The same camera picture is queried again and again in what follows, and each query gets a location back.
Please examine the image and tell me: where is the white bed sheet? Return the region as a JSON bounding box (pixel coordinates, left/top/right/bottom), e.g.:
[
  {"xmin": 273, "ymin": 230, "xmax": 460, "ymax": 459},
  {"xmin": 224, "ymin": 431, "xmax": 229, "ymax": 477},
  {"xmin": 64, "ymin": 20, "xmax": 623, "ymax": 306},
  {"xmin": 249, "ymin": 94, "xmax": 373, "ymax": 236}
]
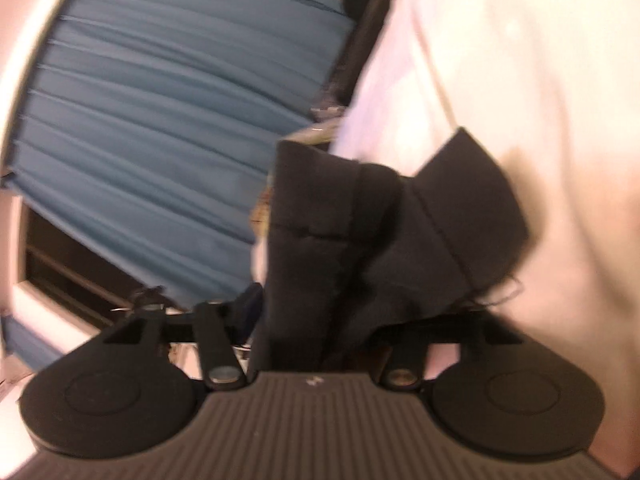
[{"xmin": 328, "ymin": 0, "xmax": 639, "ymax": 474}]

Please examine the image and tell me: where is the dark navy garment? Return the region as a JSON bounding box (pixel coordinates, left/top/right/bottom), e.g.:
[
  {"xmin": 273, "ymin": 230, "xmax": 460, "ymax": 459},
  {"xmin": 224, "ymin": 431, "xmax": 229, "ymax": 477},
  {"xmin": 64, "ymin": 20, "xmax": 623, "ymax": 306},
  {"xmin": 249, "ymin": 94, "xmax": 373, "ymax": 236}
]
[{"xmin": 250, "ymin": 130, "xmax": 528, "ymax": 374}]

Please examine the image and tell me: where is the blue curtain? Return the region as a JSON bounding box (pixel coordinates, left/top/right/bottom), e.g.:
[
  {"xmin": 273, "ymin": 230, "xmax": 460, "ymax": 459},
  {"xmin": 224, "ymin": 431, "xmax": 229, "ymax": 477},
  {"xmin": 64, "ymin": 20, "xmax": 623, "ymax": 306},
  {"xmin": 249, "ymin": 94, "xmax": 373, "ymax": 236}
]
[{"xmin": 4, "ymin": 0, "xmax": 356, "ymax": 311}]

